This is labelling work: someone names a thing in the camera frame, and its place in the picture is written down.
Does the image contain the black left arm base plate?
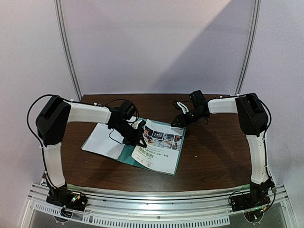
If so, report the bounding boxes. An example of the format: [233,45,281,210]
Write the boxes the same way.
[46,188,88,211]

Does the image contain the aluminium wall post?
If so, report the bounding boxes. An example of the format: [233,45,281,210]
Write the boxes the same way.
[234,0,261,95]
[54,0,83,100]

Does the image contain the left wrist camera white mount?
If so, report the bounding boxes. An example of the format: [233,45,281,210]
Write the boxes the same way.
[131,119,146,130]

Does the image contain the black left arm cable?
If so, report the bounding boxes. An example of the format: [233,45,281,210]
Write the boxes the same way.
[26,94,138,152]

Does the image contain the right aluminium wall post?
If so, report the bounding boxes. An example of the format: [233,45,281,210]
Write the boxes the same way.
[234,0,261,95]

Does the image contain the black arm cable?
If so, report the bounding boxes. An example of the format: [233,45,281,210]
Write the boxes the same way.
[256,97,277,209]
[26,94,138,152]

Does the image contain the colourful printed brochure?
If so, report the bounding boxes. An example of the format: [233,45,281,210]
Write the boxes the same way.
[131,118,186,175]

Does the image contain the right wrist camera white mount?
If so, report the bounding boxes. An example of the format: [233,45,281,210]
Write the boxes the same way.
[172,101,189,114]

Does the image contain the aluminium front rail frame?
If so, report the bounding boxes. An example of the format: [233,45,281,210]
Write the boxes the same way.
[21,181,297,228]

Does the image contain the left aluminium wall post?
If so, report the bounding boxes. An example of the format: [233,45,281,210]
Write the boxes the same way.
[54,0,83,100]

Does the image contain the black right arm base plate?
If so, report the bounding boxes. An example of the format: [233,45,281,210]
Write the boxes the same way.
[228,191,276,213]

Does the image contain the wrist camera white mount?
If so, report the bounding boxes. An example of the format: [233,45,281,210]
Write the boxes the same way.
[172,101,189,114]
[131,119,146,130]

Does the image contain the white printed text sheets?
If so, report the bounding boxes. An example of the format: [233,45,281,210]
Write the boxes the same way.
[81,123,124,160]

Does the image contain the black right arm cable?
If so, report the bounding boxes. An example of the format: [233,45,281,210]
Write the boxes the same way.
[256,97,277,209]

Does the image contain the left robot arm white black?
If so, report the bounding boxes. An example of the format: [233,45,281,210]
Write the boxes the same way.
[36,95,147,206]

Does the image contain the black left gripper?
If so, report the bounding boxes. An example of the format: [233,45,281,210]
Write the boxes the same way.
[113,121,147,148]

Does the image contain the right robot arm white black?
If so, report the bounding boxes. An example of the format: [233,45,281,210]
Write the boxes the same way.
[171,90,275,211]

